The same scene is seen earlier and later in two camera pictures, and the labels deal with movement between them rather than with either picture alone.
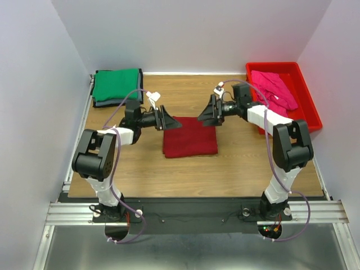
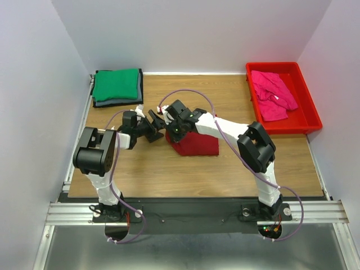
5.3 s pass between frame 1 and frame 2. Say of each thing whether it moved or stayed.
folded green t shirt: stayed
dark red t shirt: moved
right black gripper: moved
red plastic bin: stayed
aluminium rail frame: stayed
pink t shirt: stayed
